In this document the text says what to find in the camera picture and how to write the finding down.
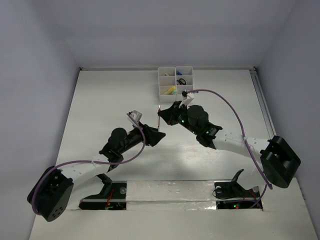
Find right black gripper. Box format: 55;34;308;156
158;100;200;135

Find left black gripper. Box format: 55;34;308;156
118;121;164;154

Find red gel pen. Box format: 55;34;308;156
157;104;161;132

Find black handled scissors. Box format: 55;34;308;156
176;78;187;86

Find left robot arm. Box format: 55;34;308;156
27;123;166;222

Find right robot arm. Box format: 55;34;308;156
158;101;301;189

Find left white compartment organizer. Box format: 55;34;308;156
157;66;176;103

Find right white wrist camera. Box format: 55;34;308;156
179;90;198;108

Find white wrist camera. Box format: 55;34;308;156
127;110;143;126
179;90;198;108

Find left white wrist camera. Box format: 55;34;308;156
127;110;143;126

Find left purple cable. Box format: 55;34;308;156
31;112;146;216

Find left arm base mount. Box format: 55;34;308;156
78;174;127;211

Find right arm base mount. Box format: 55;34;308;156
212;169;263;210

